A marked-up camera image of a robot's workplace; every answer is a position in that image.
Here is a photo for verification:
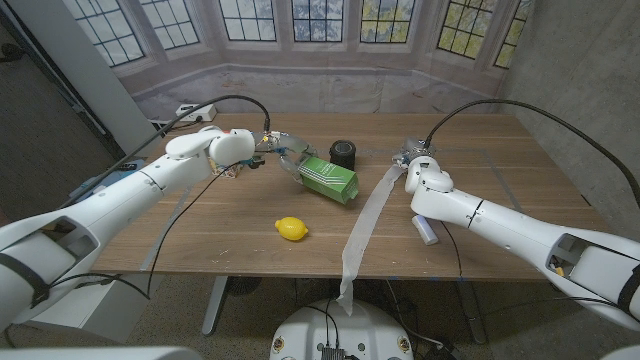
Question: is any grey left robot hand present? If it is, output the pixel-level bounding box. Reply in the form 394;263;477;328
252;130;320;185

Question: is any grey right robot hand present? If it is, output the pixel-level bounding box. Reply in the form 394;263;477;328
392;137;437;169

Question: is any green cardboard box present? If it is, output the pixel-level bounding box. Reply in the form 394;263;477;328
298;155;360;206

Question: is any white gauze bandage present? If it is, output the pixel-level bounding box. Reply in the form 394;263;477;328
335;164;405;316

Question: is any black cup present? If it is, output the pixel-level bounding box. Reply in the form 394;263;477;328
328;139;357;171

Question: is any rainbow striped box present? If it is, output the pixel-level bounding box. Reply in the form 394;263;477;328
209;158;246;180

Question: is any yellow lemon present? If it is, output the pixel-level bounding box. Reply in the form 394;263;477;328
274;216;310;242

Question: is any white cylindrical tape roll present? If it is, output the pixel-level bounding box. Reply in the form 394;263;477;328
411;214;440;247

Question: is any printed window backdrop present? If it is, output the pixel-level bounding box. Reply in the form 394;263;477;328
59;0;536;115

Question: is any white power strip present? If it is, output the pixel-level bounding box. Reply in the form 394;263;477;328
174;103;218;123

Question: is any metal table leg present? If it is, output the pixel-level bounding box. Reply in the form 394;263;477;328
454;280;487;345
201;276;229;337

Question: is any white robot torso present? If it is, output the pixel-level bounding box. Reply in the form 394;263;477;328
268;298;415;360

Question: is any white pillar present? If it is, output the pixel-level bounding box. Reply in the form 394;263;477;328
7;0;164;146

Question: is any white cabinet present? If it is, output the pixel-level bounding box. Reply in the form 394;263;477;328
19;273;166;345

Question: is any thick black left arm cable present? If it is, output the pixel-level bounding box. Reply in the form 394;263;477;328
59;94;272;209

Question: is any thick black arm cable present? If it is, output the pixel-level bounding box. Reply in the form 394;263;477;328
59;94;272;209
423;98;640;209

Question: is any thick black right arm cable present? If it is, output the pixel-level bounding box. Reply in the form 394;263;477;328
423;98;640;209

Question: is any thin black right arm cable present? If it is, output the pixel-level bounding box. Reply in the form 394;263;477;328
439;219;626;316

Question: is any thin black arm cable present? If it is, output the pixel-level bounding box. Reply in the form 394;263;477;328
439;219;626;316
47;160;244;301

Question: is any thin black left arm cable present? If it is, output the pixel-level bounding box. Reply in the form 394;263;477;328
47;160;244;301

